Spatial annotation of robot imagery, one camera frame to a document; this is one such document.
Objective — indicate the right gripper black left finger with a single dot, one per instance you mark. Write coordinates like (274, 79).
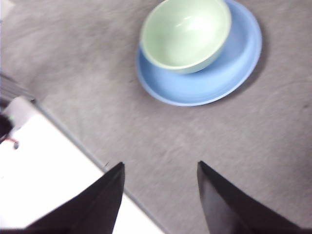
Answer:
(92, 209)

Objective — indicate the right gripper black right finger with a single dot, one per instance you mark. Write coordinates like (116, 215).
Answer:
(231, 212)

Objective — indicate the green ribbed bowl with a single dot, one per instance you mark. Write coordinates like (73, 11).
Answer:
(185, 36)

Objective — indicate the blue plate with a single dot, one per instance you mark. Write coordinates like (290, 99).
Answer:
(195, 90)

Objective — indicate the white block with green light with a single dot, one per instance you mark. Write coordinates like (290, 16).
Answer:
(20, 109)

